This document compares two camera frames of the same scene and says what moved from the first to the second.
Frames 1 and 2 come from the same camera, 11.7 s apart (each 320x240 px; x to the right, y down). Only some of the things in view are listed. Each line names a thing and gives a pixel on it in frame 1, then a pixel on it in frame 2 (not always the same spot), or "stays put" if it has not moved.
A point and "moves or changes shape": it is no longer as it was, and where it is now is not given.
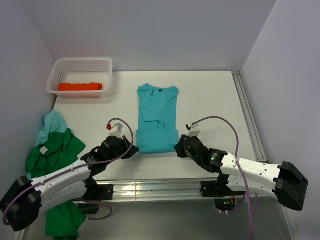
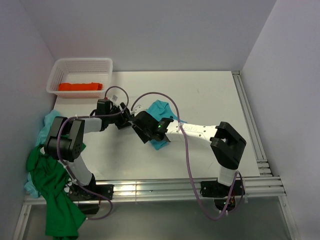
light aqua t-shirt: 54,122 stays put
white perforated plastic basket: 98,70 stays put
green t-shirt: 60,150 stays put
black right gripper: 179,147 to 144,137
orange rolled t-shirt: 90,86 stays put
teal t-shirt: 157,132 moves or changes shape
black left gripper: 126,143 to 124,118
